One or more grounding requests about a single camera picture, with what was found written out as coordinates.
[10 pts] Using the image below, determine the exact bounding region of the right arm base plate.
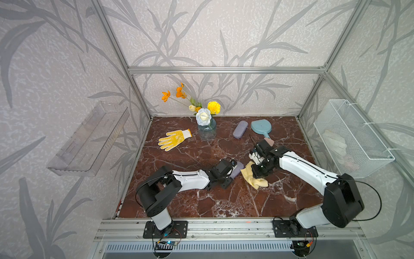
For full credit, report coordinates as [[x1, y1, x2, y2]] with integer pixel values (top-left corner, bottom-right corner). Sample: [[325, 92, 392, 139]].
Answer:
[[272, 218, 319, 239]]

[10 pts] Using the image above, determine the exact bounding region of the white wire mesh basket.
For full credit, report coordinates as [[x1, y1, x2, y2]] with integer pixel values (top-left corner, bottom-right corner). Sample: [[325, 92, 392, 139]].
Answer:
[[314, 99, 395, 179]]

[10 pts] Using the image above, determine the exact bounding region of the yellow microfiber cloth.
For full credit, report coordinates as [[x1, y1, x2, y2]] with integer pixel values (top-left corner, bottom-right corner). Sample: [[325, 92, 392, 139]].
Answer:
[[240, 161, 268, 190]]

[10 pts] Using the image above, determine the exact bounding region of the pink eyeglass case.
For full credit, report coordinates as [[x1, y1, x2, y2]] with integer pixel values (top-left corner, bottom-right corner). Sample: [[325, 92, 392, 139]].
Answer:
[[264, 137, 274, 147]]

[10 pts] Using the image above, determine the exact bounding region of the clear acrylic wall shelf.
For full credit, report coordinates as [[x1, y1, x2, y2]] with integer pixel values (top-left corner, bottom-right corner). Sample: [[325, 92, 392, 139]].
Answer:
[[46, 101, 130, 177]]

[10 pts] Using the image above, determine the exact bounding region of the glass vase with flowers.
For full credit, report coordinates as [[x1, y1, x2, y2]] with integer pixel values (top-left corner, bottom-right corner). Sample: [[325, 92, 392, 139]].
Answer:
[[161, 83, 221, 141]]

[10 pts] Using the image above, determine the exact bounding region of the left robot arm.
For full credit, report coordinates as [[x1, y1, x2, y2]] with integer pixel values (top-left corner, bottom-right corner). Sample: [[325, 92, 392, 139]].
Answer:
[[135, 159, 244, 233]]

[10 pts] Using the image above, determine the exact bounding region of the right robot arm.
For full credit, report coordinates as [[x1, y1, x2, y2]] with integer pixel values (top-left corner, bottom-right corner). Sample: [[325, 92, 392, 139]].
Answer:
[[249, 140, 364, 229]]

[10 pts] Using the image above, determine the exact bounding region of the yellow work glove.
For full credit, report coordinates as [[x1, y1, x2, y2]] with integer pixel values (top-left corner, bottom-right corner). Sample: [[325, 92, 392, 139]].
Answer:
[[158, 129, 193, 152]]

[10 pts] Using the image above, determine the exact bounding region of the teal hand mirror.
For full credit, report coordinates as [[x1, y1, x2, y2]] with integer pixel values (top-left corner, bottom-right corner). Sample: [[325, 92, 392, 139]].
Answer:
[[251, 119, 272, 138]]

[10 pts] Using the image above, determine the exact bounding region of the lavender eyeglass case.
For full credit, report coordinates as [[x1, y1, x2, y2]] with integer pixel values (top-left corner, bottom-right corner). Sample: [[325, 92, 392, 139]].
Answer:
[[232, 120, 249, 139], [230, 161, 245, 179]]

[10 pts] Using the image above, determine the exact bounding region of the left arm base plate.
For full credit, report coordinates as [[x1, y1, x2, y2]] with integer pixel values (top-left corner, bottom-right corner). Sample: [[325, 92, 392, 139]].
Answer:
[[143, 221, 188, 239]]

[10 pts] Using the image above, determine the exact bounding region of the aluminium mounting rail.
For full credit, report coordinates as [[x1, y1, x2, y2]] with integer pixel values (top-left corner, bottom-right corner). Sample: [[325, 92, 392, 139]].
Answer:
[[94, 218, 366, 242]]

